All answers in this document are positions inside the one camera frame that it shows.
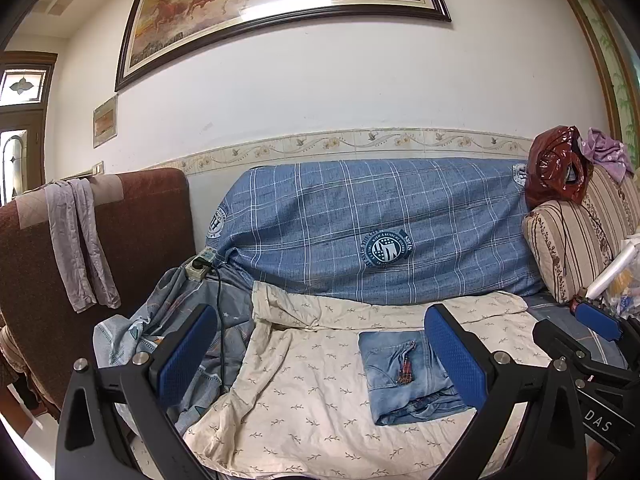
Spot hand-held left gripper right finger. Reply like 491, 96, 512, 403
424, 302, 588, 480

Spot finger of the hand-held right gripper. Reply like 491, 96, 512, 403
572, 297, 626, 346
531, 319, 640, 391

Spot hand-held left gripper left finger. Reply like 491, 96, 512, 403
55, 302, 221, 480

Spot blue denim pants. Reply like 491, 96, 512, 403
357, 329, 476, 427

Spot white plastic bag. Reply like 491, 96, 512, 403
585, 235, 640, 321

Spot striped beige cushion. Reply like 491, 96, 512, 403
522, 165, 640, 306

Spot white power strip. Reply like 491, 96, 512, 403
184, 247, 218, 281

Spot cream leaf-print sheet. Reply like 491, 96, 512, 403
182, 280, 556, 480

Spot brown armchair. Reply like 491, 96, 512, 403
0, 167, 197, 423

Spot red plastic bag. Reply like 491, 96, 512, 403
525, 125, 595, 206

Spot purple cloth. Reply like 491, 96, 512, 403
580, 127, 635, 183

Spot grey draped cloth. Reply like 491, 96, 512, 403
45, 177, 122, 314

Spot blue plaid sofa cover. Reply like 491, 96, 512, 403
206, 157, 546, 306

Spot framed bamboo painting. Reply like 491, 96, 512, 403
545, 0, 640, 171

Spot wooden door with glass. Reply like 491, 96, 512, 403
0, 51, 58, 208

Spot black power cable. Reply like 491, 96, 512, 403
212, 265, 226, 396

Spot wall light switch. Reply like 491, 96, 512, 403
65, 160, 106, 181

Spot small wall plaque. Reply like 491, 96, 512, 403
92, 94, 119, 149

